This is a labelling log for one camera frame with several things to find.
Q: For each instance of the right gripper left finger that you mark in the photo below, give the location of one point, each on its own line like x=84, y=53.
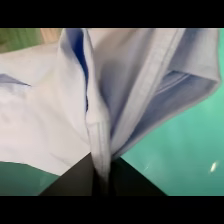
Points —
x=75, y=181

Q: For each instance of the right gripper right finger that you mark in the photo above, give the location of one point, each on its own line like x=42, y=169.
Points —
x=133, y=183

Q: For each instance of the light blue shirt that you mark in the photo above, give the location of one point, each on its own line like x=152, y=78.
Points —
x=50, y=110

